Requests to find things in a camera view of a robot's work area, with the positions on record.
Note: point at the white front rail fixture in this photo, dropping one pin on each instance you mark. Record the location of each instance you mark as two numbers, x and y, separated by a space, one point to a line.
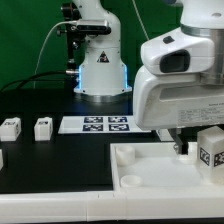
127 204

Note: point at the white block left edge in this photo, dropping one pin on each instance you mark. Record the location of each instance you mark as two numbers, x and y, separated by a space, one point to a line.
1 160

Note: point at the white sheet with markers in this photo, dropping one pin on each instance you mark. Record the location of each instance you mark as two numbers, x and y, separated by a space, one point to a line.
98 124

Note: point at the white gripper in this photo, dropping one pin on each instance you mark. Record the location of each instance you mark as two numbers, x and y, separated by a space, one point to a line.
181 82

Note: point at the black camera on stand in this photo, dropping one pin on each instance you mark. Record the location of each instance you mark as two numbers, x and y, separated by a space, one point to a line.
76 29

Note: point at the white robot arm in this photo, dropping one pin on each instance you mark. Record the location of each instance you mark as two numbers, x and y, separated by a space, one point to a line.
102 73

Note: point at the white square tabletop part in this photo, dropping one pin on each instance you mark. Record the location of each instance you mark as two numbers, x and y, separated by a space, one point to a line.
157 165

